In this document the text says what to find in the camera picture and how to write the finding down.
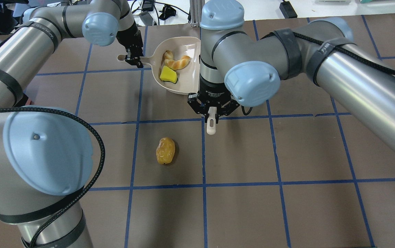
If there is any orange-yellow potato toy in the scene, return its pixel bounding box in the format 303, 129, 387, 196
156, 137, 176, 165

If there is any black power adapter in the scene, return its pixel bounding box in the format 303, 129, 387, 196
279, 0, 298, 19

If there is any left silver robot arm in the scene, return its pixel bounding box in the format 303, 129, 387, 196
0, 0, 143, 248

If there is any yellow green sponge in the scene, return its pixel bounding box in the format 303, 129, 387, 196
159, 66, 178, 84

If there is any beige croissant toy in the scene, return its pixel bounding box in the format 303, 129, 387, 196
163, 50, 191, 71

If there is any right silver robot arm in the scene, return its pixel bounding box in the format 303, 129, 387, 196
188, 0, 395, 151

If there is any aluminium frame post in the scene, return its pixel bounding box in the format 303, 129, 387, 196
189, 0, 205, 27

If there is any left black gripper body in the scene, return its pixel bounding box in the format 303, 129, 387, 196
116, 25, 143, 52

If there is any beige plastic dustpan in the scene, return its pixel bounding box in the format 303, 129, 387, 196
117, 37, 202, 95

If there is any beige hand brush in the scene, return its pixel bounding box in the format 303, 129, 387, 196
206, 106, 217, 135

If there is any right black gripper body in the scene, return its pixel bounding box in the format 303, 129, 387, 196
198, 75, 232, 108

